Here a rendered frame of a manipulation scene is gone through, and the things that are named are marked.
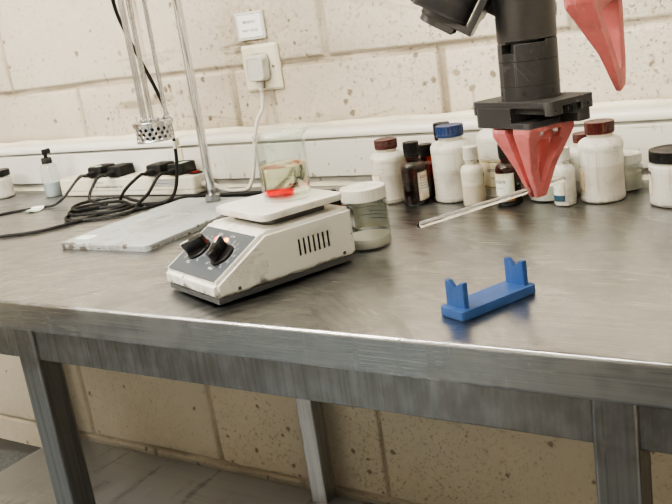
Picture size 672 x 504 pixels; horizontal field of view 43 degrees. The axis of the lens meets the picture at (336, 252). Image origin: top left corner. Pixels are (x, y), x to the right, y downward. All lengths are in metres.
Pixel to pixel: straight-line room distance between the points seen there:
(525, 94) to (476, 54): 0.60
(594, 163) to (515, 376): 0.51
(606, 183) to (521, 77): 0.40
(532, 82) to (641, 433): 0.33
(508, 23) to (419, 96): 0.67
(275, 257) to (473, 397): 0.30
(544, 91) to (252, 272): 0.38
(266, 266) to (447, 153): 0.41
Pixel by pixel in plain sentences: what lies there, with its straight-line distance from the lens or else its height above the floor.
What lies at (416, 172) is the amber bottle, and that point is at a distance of 1.31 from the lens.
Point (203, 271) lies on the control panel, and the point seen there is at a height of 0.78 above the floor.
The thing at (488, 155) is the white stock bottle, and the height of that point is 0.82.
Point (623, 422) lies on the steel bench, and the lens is 0.79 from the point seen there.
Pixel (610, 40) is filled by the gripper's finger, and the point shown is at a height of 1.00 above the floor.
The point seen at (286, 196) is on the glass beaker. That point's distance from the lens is 1.04.
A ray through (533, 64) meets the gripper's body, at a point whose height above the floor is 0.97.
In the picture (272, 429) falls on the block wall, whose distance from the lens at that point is 1.95.
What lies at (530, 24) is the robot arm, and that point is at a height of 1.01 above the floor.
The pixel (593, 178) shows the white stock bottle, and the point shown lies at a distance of 1.22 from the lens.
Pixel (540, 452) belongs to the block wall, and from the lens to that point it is 1.64.
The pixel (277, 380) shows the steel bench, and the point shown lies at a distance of 0.96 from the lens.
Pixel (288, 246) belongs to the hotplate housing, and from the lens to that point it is 1.01.
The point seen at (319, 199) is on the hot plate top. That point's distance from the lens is 1.03.
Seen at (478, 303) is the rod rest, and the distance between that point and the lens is 0.84.
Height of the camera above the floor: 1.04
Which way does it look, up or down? 15 degrees down
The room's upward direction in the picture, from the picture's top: 8 degrees counter-clockwise
